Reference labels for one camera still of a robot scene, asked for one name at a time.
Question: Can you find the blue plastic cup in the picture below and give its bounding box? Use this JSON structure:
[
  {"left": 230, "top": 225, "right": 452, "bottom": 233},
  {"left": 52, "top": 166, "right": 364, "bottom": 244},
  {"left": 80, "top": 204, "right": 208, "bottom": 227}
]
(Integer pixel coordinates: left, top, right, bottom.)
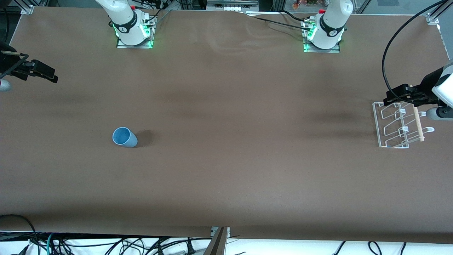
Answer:
[{"left": 112, "top": 127, "right": 138, "bottom": 148}]

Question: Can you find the orange object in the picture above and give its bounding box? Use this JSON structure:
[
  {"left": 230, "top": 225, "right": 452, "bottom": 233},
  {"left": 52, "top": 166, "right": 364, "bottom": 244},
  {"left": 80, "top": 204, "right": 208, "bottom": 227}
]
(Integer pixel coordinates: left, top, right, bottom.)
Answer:
[{"left": 292, "top": 0, "right": 321, "bottom": 9}]

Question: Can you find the grey power strip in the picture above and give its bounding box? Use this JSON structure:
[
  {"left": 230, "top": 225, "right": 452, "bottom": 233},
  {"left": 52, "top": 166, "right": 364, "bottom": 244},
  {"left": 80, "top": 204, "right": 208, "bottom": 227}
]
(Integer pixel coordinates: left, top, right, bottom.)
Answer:
[{"left": 206, "top": 0, "right": 259, "bottom": 11}]

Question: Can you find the white wire cup rack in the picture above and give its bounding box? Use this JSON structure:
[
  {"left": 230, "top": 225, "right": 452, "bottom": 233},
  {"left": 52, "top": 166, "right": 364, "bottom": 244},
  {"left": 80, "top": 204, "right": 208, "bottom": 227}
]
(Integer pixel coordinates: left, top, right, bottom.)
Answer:
[{"left": 372, "top": 101, "right": 435, "bottom": 148}]

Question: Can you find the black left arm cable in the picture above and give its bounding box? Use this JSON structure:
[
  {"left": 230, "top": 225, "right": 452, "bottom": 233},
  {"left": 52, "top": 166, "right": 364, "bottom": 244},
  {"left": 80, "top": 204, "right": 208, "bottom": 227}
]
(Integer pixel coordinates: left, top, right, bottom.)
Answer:
[{"left": 382, "top": 0, "right": 453, "bottom": 103}]

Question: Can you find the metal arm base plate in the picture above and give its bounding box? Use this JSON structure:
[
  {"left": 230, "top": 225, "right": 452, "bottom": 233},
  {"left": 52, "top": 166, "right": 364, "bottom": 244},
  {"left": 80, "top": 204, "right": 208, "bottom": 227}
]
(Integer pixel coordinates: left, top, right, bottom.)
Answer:
[
  {"left": 303, "top": 19, "right": 341, "bottom": 53},
  {"left": 116, "top": 21, "right": 154, "bottom": 49}
]

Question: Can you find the teal cable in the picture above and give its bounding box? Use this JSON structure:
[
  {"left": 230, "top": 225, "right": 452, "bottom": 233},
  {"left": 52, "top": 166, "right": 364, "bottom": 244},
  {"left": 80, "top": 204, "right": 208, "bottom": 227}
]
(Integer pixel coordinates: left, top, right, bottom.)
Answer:
[{"left": 46, "top": 233, "right": 57, "bottom": 255}]

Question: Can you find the black cable with plug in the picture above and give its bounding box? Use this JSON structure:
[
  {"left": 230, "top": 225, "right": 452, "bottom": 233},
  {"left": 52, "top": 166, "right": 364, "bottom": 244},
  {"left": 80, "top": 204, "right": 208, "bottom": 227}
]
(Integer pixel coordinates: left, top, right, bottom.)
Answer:
[{"left": 170, "top": 238, "right": 197, "bottom": 255}]

